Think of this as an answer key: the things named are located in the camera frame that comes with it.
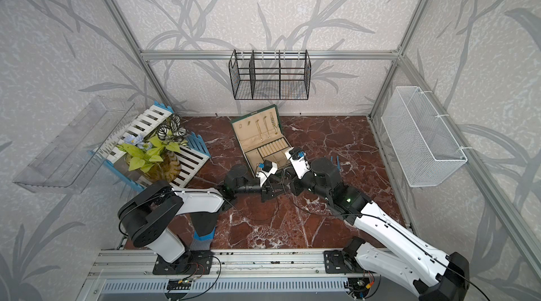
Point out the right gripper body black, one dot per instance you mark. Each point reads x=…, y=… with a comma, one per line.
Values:
x=307, y=183

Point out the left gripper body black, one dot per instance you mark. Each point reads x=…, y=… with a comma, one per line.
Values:
x=263, y=192

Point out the green jewelry box beige lining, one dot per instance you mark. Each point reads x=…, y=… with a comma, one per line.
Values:
x=261, y=138

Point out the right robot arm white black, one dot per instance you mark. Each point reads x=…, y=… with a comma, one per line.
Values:
x=425, y=271

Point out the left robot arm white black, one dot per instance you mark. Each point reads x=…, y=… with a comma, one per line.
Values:
x=145, y=219

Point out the black glove blue cuff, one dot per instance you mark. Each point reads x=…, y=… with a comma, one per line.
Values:
x=204, y=224

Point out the white blue slatted fence stand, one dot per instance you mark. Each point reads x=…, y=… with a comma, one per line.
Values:
x=192, y=157

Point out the green plant in amber vase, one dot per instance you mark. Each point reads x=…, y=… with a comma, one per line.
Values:
x=155, y=156

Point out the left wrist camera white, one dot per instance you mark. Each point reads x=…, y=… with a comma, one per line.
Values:
x=265, y=170

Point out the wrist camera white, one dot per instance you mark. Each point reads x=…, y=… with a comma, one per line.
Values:
x=265, y=170
x=297, y=158

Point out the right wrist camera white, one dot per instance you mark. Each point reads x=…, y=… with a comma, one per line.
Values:
x=297, y=158

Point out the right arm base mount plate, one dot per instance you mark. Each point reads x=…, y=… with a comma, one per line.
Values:
x=342, y=261

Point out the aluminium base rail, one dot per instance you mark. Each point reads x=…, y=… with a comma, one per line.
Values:
x=128, y=273

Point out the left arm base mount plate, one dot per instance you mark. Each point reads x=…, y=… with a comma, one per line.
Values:
x=196, y=263

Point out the black wire wall basket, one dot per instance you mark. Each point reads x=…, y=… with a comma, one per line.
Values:
x=276, y=76

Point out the white mesh wall basket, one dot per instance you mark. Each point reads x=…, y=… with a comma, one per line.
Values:
x=425, y=148

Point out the clear acrylic wall shelf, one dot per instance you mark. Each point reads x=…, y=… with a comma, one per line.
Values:
x=70, y=161

